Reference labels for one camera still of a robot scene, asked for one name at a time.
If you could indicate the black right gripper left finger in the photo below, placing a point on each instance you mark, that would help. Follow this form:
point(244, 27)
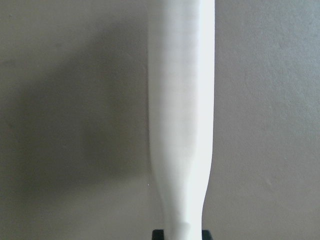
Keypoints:
point(159, 233)

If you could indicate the cream hand brush black bristles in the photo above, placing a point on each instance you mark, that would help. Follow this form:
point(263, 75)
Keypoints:
point(181, 76)

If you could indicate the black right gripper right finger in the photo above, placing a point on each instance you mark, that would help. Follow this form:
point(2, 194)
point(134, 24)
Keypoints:
point(205, 234)

